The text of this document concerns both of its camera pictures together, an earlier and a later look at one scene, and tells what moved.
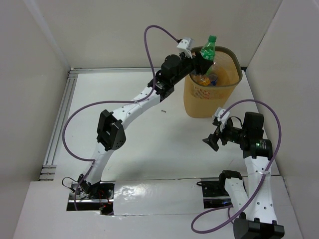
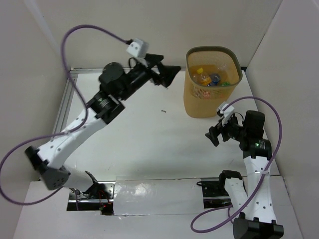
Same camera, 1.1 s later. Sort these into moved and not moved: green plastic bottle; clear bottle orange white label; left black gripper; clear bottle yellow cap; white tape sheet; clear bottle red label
Moved: left black gripper; green plastic bottle; clear bottle orange white label
Not moved: clear bottle red label; clear bottle yellow cap; white tape sheet
